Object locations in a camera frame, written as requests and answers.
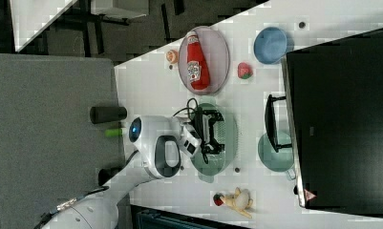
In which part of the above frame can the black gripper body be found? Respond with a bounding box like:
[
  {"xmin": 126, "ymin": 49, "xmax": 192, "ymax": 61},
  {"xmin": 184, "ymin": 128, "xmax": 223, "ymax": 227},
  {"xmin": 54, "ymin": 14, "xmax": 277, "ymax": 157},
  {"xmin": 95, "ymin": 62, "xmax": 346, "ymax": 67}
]
[{"xmin": 192, "ymin": 109, "xmax": 224, "ymax": 155}]

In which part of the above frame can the green plastic strainer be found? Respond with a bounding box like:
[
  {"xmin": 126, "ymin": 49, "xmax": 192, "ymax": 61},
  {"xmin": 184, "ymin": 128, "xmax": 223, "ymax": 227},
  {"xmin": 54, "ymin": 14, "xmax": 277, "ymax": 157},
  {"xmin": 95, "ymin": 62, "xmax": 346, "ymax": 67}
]
[{"xmin": 191, "ymin": 96, "xmax": 238, "ymax": 183}]

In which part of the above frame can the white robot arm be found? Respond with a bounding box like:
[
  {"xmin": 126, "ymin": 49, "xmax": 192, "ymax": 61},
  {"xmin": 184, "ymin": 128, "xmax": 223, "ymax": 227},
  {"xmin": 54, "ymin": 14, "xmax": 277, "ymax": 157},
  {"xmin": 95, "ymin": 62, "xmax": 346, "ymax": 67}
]
[{"xmin": 34, "ymin": 110, "xmax": 224, "ymax": 229}]

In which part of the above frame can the red ketchup bottle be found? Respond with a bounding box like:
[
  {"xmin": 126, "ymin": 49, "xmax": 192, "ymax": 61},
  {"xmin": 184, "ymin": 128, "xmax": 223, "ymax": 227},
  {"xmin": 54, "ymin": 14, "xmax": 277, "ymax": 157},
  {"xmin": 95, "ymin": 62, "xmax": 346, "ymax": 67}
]
[{"xmin": 186, "ymin": 31, "xmax": 210, "ymax": 91}]

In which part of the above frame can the strawberry toy near plate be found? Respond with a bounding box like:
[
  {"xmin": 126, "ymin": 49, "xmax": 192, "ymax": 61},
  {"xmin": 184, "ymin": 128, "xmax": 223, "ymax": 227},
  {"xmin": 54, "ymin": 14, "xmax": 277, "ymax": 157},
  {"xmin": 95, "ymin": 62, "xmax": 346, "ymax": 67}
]
[{"xmin": 237, "ymin": 62, "xmax": 253, "ymax": 79}]

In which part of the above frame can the orange slice toy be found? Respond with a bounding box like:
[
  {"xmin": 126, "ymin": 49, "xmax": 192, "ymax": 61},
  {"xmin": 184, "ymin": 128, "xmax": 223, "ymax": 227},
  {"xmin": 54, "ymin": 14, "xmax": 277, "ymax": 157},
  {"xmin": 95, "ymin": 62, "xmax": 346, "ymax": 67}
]
[{"xmin": 166, "ymin": 50, "xmax": 179, "ymax": 64}]

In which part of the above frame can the grey round plate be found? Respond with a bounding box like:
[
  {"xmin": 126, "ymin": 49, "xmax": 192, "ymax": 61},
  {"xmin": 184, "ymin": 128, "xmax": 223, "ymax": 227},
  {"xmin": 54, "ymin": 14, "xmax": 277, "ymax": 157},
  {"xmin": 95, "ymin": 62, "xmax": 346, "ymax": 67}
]
[{"xmin": 178, "ymin": 26, "xmax": 230, "ymax": 95}]

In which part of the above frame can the small strawberry toy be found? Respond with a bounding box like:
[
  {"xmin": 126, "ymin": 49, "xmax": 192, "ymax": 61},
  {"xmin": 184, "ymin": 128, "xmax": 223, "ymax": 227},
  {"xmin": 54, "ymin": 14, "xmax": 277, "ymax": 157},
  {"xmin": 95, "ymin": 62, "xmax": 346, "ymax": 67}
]
[{"xmin": 213, "ymin": 194, "xmax": 223, "ymax": 206}]

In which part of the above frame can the peeled banana toy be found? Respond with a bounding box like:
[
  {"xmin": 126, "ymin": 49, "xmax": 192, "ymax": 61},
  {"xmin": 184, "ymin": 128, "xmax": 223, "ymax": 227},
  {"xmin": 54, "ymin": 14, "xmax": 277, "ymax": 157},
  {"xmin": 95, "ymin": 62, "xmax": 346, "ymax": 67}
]
[{"xmin": 220, "ymin": 187, "xmax": 253, "ymax": 219}]

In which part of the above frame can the green mug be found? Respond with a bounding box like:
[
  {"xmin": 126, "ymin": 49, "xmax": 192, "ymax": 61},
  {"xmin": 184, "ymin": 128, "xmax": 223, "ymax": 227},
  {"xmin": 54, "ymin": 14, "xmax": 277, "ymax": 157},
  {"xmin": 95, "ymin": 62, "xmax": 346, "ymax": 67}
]
[{"xmin": 258, "ymin": 132, "xmax": 296, "ymax": 180}]

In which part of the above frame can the blue bowl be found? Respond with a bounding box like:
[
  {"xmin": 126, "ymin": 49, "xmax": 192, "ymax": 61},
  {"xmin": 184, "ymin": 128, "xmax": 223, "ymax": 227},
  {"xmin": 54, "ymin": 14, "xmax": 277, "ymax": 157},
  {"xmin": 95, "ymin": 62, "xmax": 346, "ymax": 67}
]
[{"xmin": 253, "ymin": 27, "xmax": 287, "ymax": 65}]

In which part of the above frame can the black cylinder cup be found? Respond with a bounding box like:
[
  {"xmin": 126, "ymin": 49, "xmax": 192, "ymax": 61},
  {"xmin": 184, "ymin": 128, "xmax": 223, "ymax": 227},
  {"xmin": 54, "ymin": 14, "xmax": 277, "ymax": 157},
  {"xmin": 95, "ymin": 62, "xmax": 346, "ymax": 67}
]
[{"xmin": 97, "ymin": 167, "xmax": 121, "ymax": 186}]

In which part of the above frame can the black toaster oven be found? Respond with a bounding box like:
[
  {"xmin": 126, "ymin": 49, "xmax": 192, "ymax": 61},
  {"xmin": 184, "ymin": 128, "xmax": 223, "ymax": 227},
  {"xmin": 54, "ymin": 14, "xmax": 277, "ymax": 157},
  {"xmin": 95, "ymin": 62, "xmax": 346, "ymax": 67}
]
[{"xmin": 265, "ymin": 28, "xmax": 383, "ymax": 218}]

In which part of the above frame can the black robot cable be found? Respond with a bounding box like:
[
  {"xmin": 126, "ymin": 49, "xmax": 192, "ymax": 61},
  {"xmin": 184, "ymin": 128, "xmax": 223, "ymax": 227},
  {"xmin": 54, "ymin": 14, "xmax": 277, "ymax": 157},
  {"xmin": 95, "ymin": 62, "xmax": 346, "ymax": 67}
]
[{"xmin": 35, "ymin": 97, "xmax": 210, "ymax": 229}]

